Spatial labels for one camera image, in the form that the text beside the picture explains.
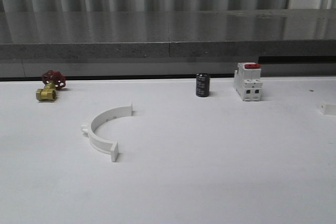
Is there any white circuit breaker red switch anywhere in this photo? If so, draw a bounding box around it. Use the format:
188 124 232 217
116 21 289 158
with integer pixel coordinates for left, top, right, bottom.
234 62 263 102

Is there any grey stone countertop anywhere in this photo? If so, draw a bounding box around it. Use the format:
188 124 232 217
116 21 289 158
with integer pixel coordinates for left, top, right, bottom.
1 9 335 61

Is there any brass valve red handwheel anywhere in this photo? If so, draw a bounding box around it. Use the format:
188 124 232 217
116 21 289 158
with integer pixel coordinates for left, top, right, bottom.
36 70 66 101

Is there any white half pipe clamp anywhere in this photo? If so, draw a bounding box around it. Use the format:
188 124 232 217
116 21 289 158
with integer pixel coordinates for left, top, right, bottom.
80 104 133 162
318 103 336 116

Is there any black cylindrical capacitor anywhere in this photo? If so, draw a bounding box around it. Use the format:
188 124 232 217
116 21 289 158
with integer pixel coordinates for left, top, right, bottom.
196 73 211 98

